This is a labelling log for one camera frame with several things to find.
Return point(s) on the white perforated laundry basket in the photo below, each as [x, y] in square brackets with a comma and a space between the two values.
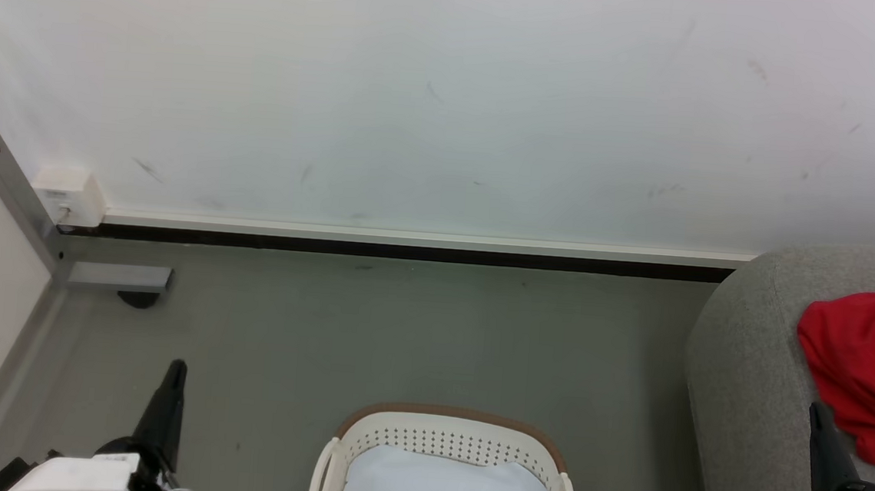
[455, 435]

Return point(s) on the grey metal frame post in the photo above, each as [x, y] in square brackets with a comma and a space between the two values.
[14, 189]

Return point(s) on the white pillow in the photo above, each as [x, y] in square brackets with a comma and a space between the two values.
[443, 488]

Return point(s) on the black round frame foot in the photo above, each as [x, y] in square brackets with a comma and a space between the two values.
[138, 299]

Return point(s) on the white and black baseboard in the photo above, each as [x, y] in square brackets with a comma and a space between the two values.
[407, 245]

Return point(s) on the white wall junction box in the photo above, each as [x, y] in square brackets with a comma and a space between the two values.
[71, 195]

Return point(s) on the grey fabric seat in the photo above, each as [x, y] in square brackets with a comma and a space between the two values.
[753, 360]

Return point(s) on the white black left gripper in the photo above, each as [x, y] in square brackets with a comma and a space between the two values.
[75, 476]

